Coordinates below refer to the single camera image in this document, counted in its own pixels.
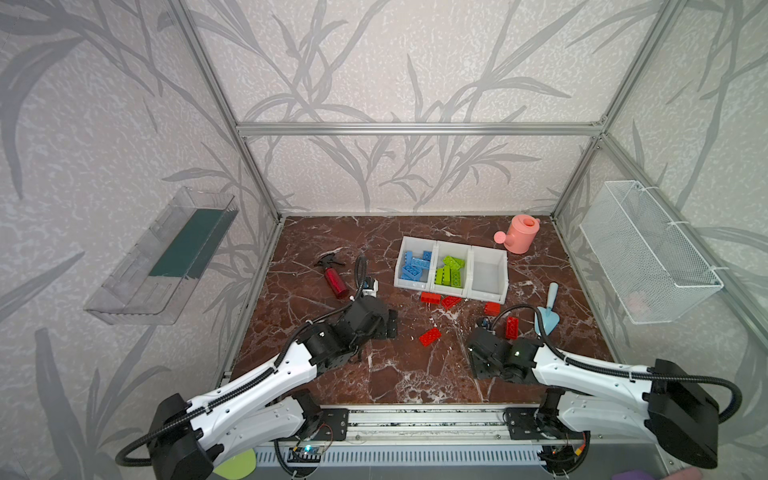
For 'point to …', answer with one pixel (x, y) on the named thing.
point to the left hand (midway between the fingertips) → (389, 306)
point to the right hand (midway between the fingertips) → (477, 353)
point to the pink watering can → (520, 233)
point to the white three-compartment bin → (485, 272)
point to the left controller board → (305, 454)
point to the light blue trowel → (549, 317)
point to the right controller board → (560, 458)
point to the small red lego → (492, 308)
